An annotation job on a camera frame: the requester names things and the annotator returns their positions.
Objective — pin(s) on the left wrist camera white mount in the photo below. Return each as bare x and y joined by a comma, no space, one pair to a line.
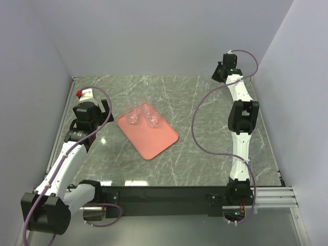
86,95

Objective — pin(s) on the clear glass near right arm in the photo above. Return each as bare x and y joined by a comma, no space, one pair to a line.
230,159

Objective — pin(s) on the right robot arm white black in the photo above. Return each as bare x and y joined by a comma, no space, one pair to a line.
241,122

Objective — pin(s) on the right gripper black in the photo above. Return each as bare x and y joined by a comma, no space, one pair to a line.
214,77

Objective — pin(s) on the salmon pink plastic tray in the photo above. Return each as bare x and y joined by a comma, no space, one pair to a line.
148,141

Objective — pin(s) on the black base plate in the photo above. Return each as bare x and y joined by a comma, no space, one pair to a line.
163,201

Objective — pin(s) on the clear glass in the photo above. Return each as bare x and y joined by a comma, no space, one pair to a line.
132,115
144,104
205,80
152,117

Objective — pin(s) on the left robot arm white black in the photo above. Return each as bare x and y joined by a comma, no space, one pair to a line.
49,208

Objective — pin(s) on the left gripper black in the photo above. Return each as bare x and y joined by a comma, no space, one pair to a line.
103,116

